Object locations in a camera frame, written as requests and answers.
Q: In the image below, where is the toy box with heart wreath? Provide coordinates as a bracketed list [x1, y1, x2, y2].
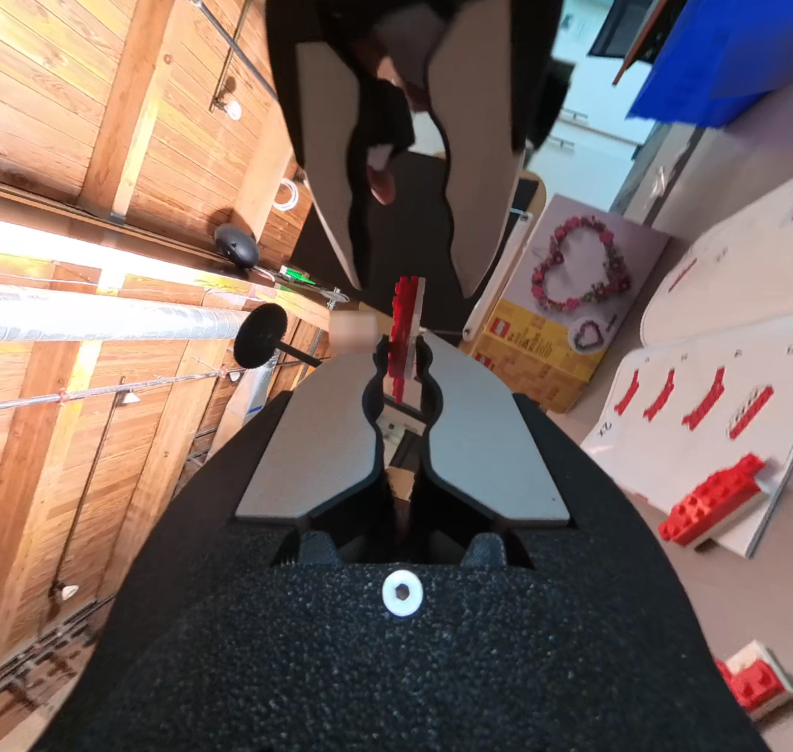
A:
[466, 193, 672, 416]

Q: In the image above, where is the brown wooden shelf board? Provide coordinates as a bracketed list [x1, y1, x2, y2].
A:
[612, 0, 711, 87]

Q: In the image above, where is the silver ventilation duct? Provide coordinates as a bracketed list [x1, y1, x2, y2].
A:
[0, 284, 250, 344]

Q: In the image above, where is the black dome device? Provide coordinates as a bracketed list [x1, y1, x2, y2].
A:
[214, 223, 261, 270]

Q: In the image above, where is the black ceiling pipe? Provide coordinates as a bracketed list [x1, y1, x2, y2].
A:
[160, 0, 280, 101]

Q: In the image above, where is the red stepped plate assembly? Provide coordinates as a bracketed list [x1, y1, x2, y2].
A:
[657, 452, 769, 549]

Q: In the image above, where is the black disc on stem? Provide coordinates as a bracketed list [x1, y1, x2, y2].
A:
[233, 302, 323, 370]

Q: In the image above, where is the grey desk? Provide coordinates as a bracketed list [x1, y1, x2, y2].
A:
[548, 83, 793, 752]

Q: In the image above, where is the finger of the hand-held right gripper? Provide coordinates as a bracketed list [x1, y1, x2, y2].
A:
[426, 0, 528, 300]
[295, 42, 368, 292]

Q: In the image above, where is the blue plastic bin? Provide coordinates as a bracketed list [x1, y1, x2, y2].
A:
[626, 0, 793, 131]

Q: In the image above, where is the red brick with white plate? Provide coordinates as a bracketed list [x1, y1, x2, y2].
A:
[714, 639, 793, 721]

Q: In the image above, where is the long red and white plate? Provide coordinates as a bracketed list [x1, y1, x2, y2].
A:
[387, 275, 428, 407]

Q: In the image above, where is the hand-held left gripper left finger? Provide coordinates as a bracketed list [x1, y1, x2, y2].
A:
[235, 338, 391, 528]

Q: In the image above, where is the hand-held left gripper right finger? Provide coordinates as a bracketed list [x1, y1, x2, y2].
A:
[416, 333, 571, 528]

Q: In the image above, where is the white instruction booklet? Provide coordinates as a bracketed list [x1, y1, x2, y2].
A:
[581, 315, 793, 559]

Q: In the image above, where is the white paper sheet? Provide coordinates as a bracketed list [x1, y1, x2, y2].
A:
[639, 196, 793, 347]

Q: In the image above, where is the black monitor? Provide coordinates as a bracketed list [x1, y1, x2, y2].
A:
[586, 0, 659, 59]

